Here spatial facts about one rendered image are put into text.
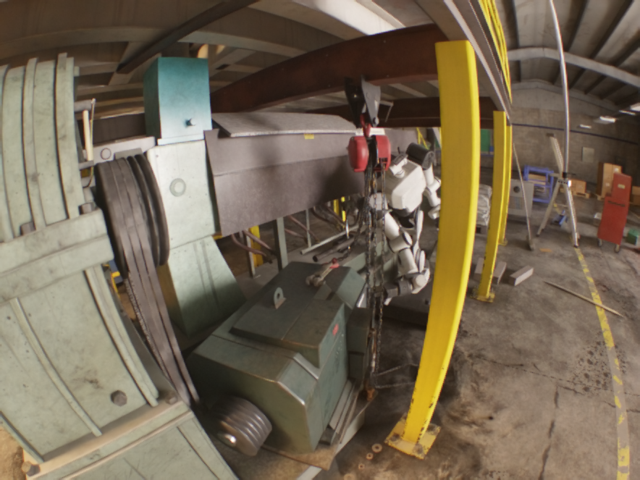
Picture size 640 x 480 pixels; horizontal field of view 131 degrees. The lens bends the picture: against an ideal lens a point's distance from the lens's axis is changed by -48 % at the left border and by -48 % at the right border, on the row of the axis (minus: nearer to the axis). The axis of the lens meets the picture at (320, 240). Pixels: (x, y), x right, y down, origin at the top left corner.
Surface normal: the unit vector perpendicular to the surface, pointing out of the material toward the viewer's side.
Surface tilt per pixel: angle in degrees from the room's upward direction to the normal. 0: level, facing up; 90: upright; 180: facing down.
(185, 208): 90
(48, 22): 90
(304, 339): 0
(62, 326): 90
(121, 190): 60
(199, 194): 90
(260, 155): 78
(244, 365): 0
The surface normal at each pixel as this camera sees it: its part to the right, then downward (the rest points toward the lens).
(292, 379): 0.62, -0.62
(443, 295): -0.64, 0.29
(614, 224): -0.87, 0.22
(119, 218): 0.74, 0.00
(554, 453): -0.06, -0.94
